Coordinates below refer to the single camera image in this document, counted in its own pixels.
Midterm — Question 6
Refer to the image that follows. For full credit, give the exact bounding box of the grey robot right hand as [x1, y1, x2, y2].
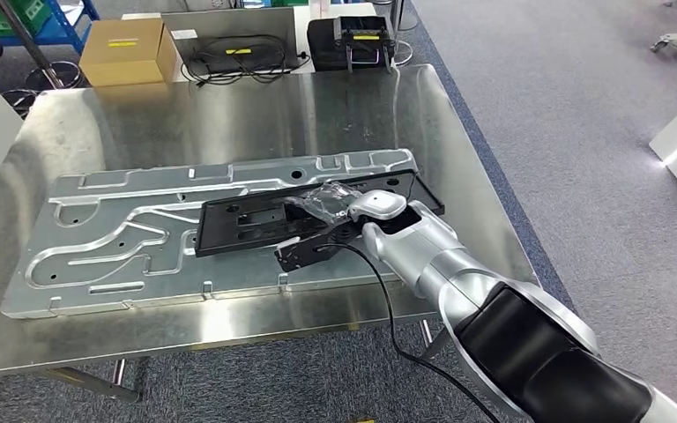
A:
[282, 181, 364, 226]

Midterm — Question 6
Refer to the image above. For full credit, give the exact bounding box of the black plastic panel part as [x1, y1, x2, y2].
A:
[194, 169, 446, 259]

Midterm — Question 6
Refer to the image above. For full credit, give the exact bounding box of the stainless steel workbench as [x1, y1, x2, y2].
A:
[0, 63, 541, 404]

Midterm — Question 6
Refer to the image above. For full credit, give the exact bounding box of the blue metal shelf rack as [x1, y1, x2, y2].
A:
[0, 0, 101, 56]

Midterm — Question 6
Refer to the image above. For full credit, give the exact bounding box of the black device yellow label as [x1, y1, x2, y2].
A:
[306, 15, 398, 75]

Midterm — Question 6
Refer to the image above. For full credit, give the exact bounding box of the chrome base stanchion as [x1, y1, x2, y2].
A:
[391, 0, 419, 66]
[0, 0, 86, 93]

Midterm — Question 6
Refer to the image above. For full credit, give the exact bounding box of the silver stamped metal plate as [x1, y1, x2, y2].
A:
[0, 148, 428, 321]

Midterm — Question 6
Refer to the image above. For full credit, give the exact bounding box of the brown cardboard box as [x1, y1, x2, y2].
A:
[78, 17, 179, 89]

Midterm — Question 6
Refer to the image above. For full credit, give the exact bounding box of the chrome round stanchion base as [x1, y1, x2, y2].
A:
[0, 87, 40, 119]

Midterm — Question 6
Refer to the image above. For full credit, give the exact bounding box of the green plastic bin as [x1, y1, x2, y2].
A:
[0, 0, 48, 37]

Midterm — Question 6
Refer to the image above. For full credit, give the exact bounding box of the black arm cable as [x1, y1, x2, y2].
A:
[315, 241, 503, 423]

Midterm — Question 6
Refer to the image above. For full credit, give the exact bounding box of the black cable bundle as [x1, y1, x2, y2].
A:
[181, 33, 311, 89]

